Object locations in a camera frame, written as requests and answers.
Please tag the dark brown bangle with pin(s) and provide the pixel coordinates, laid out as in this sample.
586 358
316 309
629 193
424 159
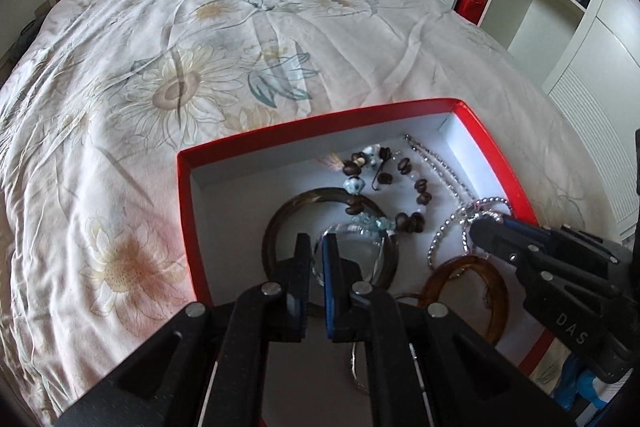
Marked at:
270 247

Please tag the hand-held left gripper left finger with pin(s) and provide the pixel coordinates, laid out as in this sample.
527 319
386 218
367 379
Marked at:
300 307

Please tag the floral blanket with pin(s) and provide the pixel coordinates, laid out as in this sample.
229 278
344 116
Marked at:
150 157

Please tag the dark object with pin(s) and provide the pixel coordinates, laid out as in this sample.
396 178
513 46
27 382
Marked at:
15 44

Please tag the red box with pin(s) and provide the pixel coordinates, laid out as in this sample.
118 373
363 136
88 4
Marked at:
320 157

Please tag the white wardrobe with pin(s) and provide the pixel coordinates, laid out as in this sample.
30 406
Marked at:
575 57

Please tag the red bag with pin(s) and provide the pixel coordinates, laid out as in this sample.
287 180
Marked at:
470 7

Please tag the wall socket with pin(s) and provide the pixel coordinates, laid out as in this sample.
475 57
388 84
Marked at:
42 9

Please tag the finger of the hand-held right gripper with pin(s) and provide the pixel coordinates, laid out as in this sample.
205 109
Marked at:
525 227
487 237

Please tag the amber bangle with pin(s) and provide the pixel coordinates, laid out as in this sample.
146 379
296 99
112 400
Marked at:
500 307

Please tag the blue clothing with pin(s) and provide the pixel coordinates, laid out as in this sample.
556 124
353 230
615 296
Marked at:
575 387

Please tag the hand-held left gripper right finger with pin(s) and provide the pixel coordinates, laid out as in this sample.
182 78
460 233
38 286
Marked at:
329 297

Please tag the large silver bangle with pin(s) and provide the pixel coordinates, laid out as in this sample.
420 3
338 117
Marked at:
345 232

